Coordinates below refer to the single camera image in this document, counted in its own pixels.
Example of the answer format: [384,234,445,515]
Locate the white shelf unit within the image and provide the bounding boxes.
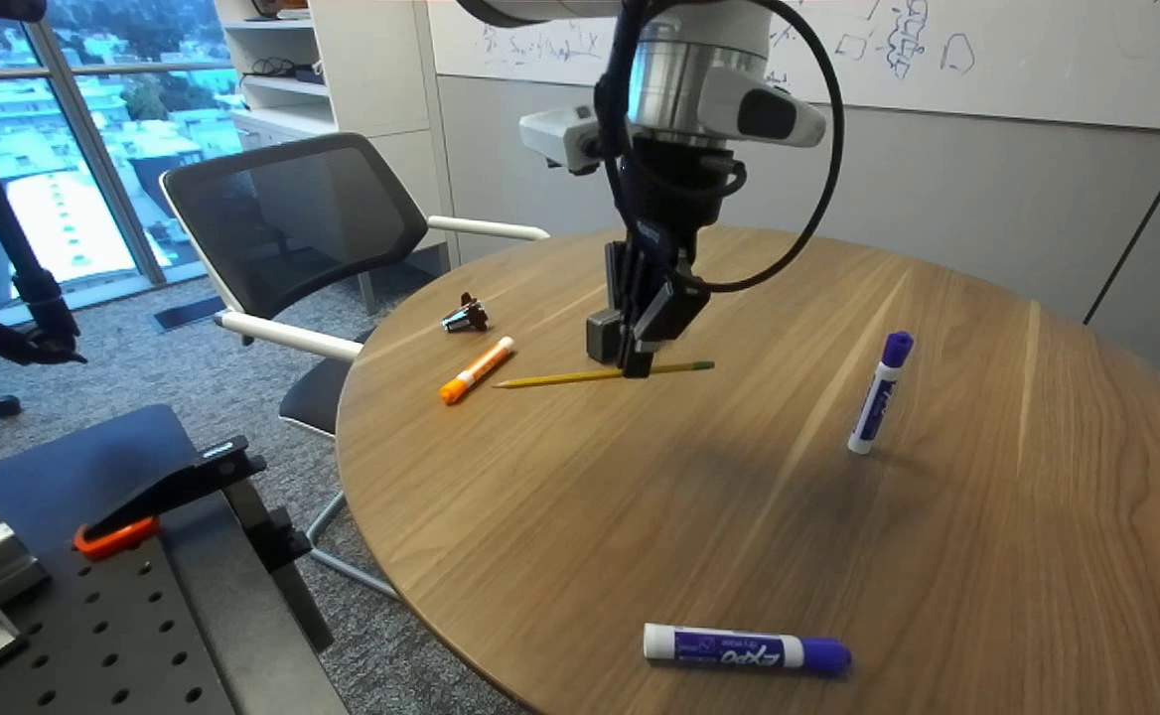
[212,0,440,140]

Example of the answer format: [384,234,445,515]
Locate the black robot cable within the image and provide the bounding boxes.
[596,0,851,299]

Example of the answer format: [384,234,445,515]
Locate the wall whiteboard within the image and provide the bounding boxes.
[427,0,1160,136]

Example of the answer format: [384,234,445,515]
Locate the black clamp orange handle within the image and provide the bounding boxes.
[72,433,269,565]

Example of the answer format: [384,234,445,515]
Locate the black whiteboard eraser block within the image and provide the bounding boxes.
[586,306,627,366]

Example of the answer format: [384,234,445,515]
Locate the lying purple whiteboard marker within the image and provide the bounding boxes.
[639,621,860,683]

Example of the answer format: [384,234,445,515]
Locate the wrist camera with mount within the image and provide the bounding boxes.
[518,83,832,180]

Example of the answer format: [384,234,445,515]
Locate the upright purple whiteboard marker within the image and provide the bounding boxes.
[841,329,918,456]

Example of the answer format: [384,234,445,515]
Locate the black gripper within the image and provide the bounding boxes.
[599,136,751,381]

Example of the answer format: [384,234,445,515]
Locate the orange marker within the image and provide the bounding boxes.
[437,335,522,410]

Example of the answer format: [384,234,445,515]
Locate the yellow pencil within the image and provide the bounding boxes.
[493,357,719,394]

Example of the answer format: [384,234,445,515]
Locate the black office chair white arms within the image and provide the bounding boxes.
[161,131,551,598]

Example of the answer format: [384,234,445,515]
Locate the black perforated breadboard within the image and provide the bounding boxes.
[0,400,350,715]

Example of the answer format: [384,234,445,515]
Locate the metal staple remover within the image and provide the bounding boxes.
[437,290,493,339]

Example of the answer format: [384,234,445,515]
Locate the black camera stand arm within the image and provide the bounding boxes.
[0,0,93,419]

